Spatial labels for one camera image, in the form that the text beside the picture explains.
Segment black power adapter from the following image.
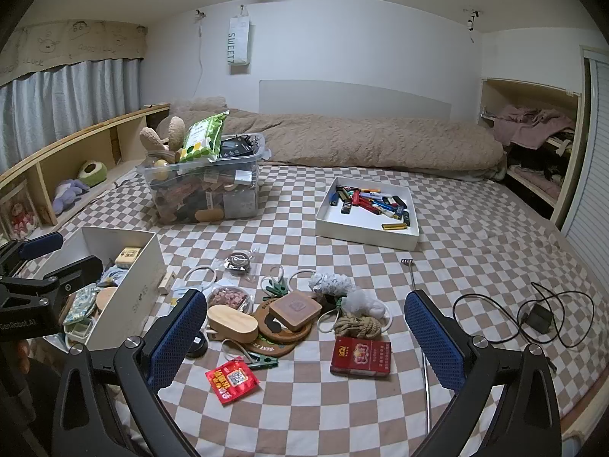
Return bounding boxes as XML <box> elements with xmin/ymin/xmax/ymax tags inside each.
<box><xmin>521</xmin><ymin>302</ymin><xmax>553</xmax><ymax>334</ymax></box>

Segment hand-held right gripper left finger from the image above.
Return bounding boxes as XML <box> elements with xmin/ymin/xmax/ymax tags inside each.
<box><xmin>51</xmin><ymin>288</ymin><xmax>207</xmax><ymax>457</ymax></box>

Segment oval wooden box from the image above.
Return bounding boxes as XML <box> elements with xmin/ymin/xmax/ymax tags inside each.
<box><xmin>206</xmin><ymin>305</ymin><xmax>260</xmax><ymax>344</ymax></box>

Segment round wooden lid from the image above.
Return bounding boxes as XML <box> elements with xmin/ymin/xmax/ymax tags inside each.
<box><xmin>96</xmin><ymin>286</ymin><xmax>121</xmax><ymax>318</ymax></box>

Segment brown blanket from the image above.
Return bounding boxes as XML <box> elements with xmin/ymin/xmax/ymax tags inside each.
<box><xmin>223</xmin><ymin>107</ymin><xmax>507</xmax><ymax>182</ymax></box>

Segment black box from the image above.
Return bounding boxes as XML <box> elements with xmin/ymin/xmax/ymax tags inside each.
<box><xmin>219</xmin><ymin>135</ymin><xmax>261</xmax><ymax>159</ymax></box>

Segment white mesh sponge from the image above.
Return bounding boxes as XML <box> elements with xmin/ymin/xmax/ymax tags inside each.
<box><xmin>340</xmin><ymin>290</ymin><xmax>386</xmax><ymax>321</ymax></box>

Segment red doll in clear case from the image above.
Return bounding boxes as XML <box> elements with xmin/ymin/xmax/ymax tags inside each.
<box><xmin>0</xmin><ymin>180</ymin><xmax>40</xmax><ymax>243</ymax></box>

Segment round wooden coaster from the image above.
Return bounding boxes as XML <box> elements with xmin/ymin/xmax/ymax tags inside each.
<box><xmin>251</xmin><ymin>299</ymin><xmax>316</xmax><ymax>356</ymax></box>

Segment hanging paper bag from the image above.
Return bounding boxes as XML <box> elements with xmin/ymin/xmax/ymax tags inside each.
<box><xmin>228</xmin><ymin>4</ymin><xmax>253</xmax><ymax>66</ymax></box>

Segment open closet shelf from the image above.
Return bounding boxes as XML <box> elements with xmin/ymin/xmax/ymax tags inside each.
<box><xmin>478</xmin><ymin>77</ymin><xmax>584</xmax><ymax>229</ymax></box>

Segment cream tile box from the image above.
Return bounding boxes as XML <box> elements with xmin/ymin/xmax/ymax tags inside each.
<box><xmin>115</xmin><ymin>246</ymin><xmax>143</xmax><ymax>269</ymax></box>

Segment metal item in clear bag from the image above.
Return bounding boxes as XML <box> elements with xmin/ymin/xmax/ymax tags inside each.
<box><xmin>223</xmin><ymin>248</ymin><xmax>258</xmax><ymax>278</ymax></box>

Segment floral fabric pouch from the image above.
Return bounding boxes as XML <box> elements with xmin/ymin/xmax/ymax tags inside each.
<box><xmin>63</xmin><ymin>284</ymin><xmax>99</xmax><ymax>328</ymax></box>

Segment green wet wipes pack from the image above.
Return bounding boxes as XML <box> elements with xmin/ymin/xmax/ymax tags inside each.
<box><xmin>178</xmin><ymin>111</ymin><xmax>230</xmax><ymax>163</ymax></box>

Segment brown fuzzy slippers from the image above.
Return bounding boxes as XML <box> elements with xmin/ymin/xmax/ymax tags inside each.
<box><xmin>139</xmin><ymin>115</ymin><xmax>187</xmax><ymax>163</ymax></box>

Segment red foil packet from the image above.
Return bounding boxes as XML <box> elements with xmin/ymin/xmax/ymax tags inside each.
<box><xmin>206</xmin><ymin>359</ymin><xmax>260</xmax><ymax>406</ymax></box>

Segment purple plush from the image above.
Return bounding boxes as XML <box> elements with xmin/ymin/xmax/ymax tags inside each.
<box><xmin>51</xmin><ymin>178</ymin><xmax>91</xmax><ymax>215</ymax></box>

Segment pile of clothes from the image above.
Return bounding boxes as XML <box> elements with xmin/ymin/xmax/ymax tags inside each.
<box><xmin>492</xmin><ymin>104</ymin><xmax>579</xmax><ymax>186</ymax></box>

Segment white storage box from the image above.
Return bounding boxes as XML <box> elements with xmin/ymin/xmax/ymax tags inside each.
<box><xmin>45</xmin><ymin>226</ymin><xmax>166</xmax><ymax>352</ymax></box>

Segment white shallow tray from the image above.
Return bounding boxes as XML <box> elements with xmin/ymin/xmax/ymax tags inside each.
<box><xmin>315</xmin><ymin>176</ymin><xmax>422</xmax><ymax>251</ymax></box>

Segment grey curtain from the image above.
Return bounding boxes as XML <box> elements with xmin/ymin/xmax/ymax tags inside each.
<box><xmin>0</xmin><ymin>57</ymin><xmax>143</xmax><ymax>167</ymax></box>

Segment checkered bed sheet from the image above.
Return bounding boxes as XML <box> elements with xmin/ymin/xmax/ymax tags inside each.
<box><xmin>26</xmin><ymin>164</ymin><xmax>607</xmax><ymax>457</ymax></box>

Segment black round jar lid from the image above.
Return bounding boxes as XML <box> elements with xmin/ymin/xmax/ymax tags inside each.
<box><xmin>185</xmin><ymin>334</ymin><xmax>209</xmax><ymax>359</ymax></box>

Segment pile of lighters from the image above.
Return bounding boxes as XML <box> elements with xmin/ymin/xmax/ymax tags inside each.
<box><xmin>330</xmin><ymin>185</ymin><xmax>411</xmax><ymax>232</ymax></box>

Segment avocado plush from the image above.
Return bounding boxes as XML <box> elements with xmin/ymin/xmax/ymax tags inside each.
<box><xmin>77</xmin><ymin>160</ymin><xmax>108</xmax><ymax>187</ymax></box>

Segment black cable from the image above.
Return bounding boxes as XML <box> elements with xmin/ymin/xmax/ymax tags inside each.
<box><xmin>452</xmin><ymin>282</ymin><xmax>595</xmax><ymax>372</ymax></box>

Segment metal back scratcher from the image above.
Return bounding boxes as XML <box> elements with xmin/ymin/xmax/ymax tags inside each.
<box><xmin>401</xmin><ymin>257</ymin><xmax>435</xmax><ymax>432</ymax></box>

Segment wooden bedside shelf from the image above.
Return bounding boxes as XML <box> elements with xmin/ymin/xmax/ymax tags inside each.
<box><xmin>0</xmin><ymin>104</ymin><xmax>171</xmax><ymax>243</ymax></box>

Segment patterned white cloth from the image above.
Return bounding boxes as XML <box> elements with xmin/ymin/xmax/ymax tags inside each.
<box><xmin>309</xmin><ymin>271</ymin><xmax>356</xmax><ymax>297</ymax></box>

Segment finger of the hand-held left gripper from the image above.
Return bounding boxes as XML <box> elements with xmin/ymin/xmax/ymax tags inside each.
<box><xmin>0</xmin><ymin>232</ymin><xmax>64</xmax><ymax>277</ymax></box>
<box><xmin>29</xmin><ymin>254</ymin><xmax>104</xmax><ymax>320</ymax></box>

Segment clear meat snack packet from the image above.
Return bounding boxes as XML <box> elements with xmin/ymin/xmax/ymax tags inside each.
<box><xmin>207</xmin><ymin>284</ymin><xmax>254</xmax><ymax>310</ymax></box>

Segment clear plastic bin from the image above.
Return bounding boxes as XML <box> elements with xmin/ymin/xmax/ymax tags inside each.
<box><xmin>137</xmin><ymin>132</ymin><xmax>266</xmax><ymax>224</ymax></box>

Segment beige printed valance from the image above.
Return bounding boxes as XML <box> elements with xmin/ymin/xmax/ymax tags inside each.
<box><xmin>0</xmin><ymin>19</ymin><xmax>148</xmax><ymax>87</ymax></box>

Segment coiled beige rope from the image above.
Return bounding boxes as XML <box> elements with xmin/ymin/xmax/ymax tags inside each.
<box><xmin>333</xmin><ymin>313</ymin><xmax>384</xmax><ymax>342</ymax></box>

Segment white sliding door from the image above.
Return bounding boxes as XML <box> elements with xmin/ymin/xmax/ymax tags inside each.
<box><xmin>559</xmin><ymin>45</ymin><xmax>609</xmax><ymax>291</ymax></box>

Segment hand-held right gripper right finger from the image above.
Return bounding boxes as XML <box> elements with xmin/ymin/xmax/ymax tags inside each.
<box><xmin>404</xmin><ymin>289</ymin><xmax>563</xmax><ymax>457</ymax></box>

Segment red cigarette pack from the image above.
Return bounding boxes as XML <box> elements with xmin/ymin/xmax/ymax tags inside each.
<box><xmin>330</xmin><ymin>336</ymin><xmax>393</xmax><ymax>379</ymax></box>

